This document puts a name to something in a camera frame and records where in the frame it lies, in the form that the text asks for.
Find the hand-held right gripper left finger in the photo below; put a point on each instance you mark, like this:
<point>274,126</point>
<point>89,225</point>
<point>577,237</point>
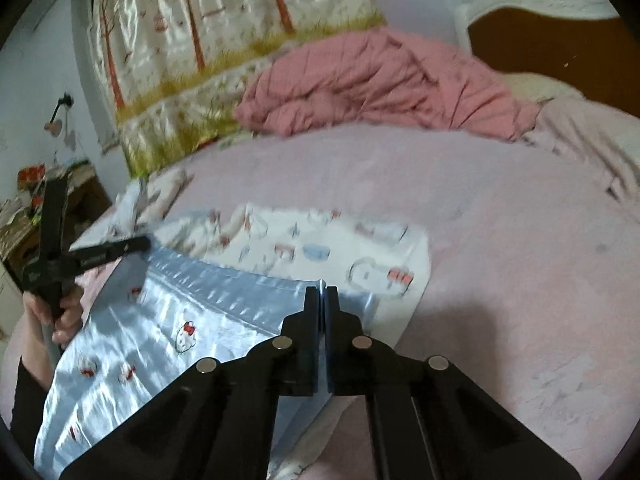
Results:
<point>313,340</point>

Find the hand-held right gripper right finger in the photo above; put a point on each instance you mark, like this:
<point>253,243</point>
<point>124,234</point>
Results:
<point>330,340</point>

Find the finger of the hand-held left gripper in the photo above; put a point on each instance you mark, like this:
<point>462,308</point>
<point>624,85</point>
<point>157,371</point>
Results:
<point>55,220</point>
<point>110,252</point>

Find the blue satin pants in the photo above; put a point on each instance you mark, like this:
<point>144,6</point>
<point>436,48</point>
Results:
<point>150,320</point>

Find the person's left hand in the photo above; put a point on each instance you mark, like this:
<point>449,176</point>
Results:
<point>72,315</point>

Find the white cabinet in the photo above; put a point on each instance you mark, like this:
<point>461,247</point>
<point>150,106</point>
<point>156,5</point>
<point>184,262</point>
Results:
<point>7,300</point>

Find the red printed box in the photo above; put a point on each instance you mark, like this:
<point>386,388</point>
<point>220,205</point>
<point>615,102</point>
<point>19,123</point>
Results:
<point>31,175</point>

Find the white folded garment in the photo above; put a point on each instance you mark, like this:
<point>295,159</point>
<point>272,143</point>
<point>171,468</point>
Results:
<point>167,187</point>

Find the pink bed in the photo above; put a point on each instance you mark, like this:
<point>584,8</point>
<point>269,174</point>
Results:
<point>500,260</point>

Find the tree print curtain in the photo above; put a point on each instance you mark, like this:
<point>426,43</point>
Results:
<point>225,35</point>

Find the pink quilt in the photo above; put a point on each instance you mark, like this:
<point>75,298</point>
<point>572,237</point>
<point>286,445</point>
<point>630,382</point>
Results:
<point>375,85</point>

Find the cream pillow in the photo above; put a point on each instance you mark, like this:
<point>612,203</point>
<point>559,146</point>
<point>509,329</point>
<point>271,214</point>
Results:
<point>540,87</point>

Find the pale pink blanket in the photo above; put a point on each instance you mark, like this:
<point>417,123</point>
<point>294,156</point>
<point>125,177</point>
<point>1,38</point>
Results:
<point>590,135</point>

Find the white and brown headboard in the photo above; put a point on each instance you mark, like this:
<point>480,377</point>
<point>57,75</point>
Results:
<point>550,45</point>

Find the wall lamp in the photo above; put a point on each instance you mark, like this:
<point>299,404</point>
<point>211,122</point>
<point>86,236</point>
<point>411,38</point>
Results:
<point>64,101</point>

